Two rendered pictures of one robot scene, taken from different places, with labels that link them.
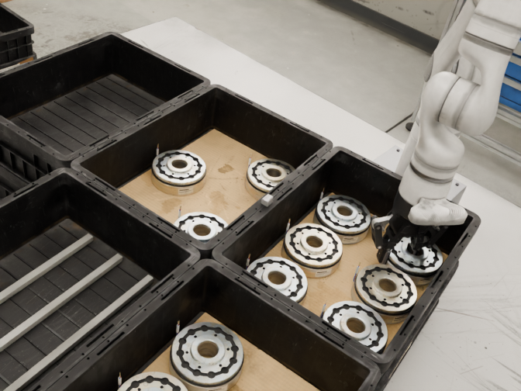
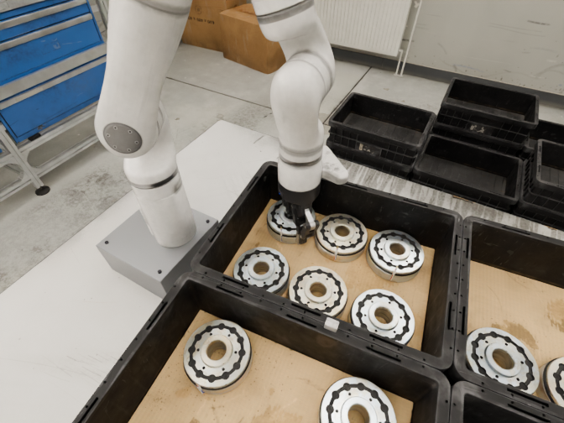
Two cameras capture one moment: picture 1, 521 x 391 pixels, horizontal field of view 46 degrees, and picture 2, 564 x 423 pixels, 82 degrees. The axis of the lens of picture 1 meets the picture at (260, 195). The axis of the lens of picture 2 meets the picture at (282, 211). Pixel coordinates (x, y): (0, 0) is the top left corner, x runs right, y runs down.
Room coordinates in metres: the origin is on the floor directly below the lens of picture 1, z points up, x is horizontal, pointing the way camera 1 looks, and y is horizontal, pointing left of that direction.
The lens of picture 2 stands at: (0.85, 0.17, 1.37)
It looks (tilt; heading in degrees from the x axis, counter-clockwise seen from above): 47 degrees down; 265
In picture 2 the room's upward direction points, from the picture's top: straight up
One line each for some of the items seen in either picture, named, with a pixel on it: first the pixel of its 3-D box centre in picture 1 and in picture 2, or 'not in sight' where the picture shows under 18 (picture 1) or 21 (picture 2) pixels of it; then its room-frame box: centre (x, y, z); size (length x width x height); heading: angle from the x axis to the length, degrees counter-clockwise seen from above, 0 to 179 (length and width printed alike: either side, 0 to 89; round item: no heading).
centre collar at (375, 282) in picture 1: (387, 285); (342, 231); (0.69, -0.23, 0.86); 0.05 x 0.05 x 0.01
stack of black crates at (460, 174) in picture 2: not in sight; (453, 192); (-0.04, -0.85, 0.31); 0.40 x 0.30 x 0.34; 146
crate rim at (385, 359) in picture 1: (355, 239); (333, 242); (0.73, -0.16, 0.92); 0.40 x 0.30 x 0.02; 152
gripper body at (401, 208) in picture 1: (414, 212); (298, 193); (0.78, -0.25, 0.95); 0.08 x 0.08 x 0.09
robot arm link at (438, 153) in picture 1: (443, 125); (300, 112); (0.79, -0.25, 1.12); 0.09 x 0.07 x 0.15; 62
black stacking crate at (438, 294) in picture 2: (347, 261); (330, 259); (0.73, -0.16, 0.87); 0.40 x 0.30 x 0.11; 152
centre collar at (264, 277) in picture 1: (276, 278); (383, 315); (0.66, -0.05, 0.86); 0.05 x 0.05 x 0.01
